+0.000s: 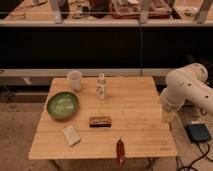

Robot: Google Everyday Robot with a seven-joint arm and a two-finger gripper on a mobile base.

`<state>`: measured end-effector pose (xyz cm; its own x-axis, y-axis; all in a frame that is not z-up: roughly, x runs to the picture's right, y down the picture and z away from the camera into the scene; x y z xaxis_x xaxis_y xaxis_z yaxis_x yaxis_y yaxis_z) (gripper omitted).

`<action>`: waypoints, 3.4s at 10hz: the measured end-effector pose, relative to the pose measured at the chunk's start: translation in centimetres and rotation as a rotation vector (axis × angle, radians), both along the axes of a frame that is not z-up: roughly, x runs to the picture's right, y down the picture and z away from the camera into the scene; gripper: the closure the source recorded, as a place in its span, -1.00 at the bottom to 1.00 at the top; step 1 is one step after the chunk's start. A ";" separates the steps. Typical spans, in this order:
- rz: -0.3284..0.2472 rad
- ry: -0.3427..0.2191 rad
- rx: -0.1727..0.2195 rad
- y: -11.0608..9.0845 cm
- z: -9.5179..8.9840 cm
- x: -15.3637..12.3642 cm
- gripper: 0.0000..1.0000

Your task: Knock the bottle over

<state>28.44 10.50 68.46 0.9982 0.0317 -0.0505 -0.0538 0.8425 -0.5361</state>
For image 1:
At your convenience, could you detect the black power box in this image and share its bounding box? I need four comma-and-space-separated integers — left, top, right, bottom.
185, 124, 212, 143

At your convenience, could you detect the red chili pepper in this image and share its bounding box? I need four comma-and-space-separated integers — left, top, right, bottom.
116, 139, 125, 167

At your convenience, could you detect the brown rectangular sponge block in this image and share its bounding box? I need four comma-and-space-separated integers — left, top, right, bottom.
89, 117, 111, 127

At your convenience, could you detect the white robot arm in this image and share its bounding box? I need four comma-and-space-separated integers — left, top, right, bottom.
159, 63, 213, 123

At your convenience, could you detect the white plastic cup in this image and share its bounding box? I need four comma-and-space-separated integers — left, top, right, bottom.
67, 71, 82, 91

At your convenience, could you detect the long metal shelf rack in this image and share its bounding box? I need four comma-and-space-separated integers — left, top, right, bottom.
0, 0, 213, 79

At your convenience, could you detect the wooden folding table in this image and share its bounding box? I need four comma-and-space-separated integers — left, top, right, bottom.
29, 77, 177, 159

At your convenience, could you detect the green ceramic bowl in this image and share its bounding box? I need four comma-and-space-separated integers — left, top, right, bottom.
46, 92, 79, 119

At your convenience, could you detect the black cable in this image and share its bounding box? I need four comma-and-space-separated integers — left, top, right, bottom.
175, 141, 213, 171

